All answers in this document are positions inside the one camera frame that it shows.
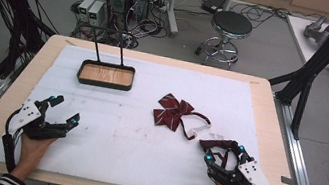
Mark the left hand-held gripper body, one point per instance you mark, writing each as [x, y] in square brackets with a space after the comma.
[27, 115]

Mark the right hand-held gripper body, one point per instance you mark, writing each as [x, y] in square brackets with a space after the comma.
[255, 175]

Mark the black rack with wooden base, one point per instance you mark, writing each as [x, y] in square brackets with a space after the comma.
[106, 75]

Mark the dark red striped bow tie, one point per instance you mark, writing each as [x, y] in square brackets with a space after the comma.
[171, 112]

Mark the person's left hand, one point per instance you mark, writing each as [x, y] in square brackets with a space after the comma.
[30, 152]

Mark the white foam mat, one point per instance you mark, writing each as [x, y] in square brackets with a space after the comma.
[128, 154]

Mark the person's left striped sleeve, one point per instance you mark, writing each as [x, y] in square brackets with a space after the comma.
[10, 182]

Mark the grey power supply box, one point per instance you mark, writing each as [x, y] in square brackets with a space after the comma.
[96, 12]
[85, 6]

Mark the black round stool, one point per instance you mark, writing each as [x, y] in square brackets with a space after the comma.
[231, 22]

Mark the flat black box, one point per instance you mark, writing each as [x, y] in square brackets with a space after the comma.
[214, 3]

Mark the grey desk leg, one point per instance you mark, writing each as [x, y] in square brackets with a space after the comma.
[173, 9]

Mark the black metal frame post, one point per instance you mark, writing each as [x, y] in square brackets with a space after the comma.
[324, 55]

